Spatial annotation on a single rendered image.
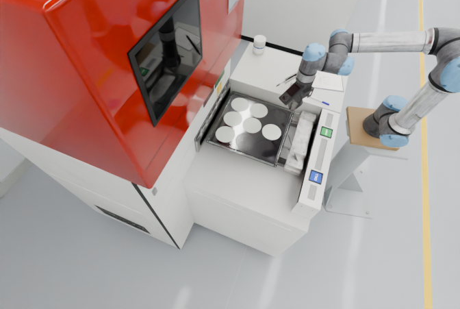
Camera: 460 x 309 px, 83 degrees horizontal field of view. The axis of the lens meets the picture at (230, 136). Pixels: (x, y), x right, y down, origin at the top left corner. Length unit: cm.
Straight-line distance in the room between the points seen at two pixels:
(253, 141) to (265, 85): 34
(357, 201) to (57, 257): 227
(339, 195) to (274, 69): 123
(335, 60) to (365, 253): 157
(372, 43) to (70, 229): 221
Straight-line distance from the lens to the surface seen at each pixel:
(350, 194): 238
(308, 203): 116
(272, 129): 137
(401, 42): 122
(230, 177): 130
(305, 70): 110
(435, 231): 264
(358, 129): 162
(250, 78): 150
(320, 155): 129
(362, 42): 120
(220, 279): 201
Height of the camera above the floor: 201
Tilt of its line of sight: 57 degrees down
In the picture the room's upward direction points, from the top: 4 degrees clockwise
